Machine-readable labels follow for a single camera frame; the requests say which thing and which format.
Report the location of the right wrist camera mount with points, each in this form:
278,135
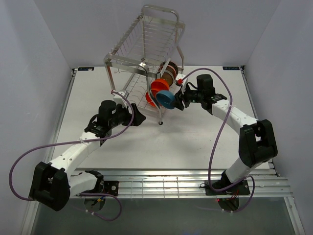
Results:
179,80

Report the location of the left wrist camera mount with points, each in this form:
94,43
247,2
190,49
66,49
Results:
120,97

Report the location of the floral black-white patterned bowl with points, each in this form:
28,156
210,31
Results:
175,67

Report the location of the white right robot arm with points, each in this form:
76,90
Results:
257,142

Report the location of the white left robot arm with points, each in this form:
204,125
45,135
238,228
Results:
54,182

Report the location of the steel wire dish rack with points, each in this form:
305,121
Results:
151,39

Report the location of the aluminium table frame rails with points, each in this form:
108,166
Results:
167,162

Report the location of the brown cream-inside bowl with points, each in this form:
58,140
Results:
168,77

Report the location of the white orange patterned bowl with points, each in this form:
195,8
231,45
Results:
169,68

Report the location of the orange plastic bowl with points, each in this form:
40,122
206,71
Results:
148,99
159,85

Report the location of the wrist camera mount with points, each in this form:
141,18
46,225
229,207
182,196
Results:
179,80
120,97

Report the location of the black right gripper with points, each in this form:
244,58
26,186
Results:
178,104

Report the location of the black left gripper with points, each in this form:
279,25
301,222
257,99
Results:
138,117

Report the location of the blue ceramic bowl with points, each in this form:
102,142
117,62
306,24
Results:
166,99

